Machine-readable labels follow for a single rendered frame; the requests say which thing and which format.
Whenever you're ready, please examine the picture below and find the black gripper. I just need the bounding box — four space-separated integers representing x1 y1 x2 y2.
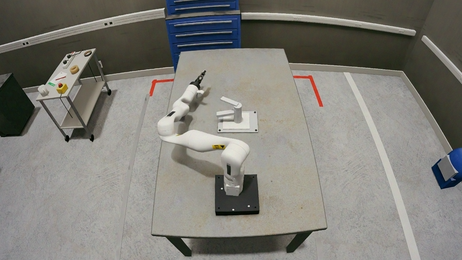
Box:
189 70 207 90

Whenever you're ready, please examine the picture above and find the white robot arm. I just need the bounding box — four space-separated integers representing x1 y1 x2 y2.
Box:
157 84 250 196

